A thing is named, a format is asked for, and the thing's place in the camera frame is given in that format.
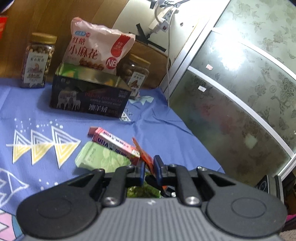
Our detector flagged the pink twisted dough snack bag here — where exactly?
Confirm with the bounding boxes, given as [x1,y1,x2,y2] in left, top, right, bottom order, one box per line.
[62,17,135,75]

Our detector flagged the right gold-lid snack jar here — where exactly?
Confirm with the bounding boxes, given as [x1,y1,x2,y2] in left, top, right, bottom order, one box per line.
[117,54,151,99]

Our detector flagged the blue printed tablecloth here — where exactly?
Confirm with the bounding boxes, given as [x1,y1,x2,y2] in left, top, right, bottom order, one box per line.
[1,78,223,240]

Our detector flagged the left gold-lid nut jar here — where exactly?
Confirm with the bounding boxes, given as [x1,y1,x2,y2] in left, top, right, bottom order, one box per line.
[21,32,57,88]

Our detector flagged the white power strip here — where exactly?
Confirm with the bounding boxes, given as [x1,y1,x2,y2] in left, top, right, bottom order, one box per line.
[149,9,173,33]

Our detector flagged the brown cushioned chair back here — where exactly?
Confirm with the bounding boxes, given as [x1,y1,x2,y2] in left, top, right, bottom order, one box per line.
[130,41,167,89]

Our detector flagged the white power cable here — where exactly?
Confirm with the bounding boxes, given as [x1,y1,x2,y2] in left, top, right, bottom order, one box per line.
[153,0,183,107]

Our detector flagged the red orange snack packet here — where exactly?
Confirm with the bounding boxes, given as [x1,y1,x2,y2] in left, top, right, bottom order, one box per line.
[132,137,155,175]

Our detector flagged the wooden headboard panel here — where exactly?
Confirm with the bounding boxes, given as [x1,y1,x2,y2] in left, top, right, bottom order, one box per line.
[1,0,127,81]

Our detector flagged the pink candy box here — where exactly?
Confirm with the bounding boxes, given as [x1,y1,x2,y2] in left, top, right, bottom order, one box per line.
[89,127,140,166]

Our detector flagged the green pickle pouch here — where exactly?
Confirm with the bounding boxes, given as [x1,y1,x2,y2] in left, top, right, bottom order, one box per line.
[127,180,161,198]

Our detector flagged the black metal tin box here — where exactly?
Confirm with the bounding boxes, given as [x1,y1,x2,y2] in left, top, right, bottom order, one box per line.
[50,72,132,118]

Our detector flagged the pale green snack packet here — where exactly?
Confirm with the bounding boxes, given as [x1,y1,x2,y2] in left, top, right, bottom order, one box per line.
[75,141,131,173]

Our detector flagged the frosted glass sliding door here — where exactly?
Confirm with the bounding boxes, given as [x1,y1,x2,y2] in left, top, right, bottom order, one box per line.
[160,1,295,183]

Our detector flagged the snack packets inside tin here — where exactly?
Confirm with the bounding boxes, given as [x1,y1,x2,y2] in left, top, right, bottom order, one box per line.
[56,63,120,86]

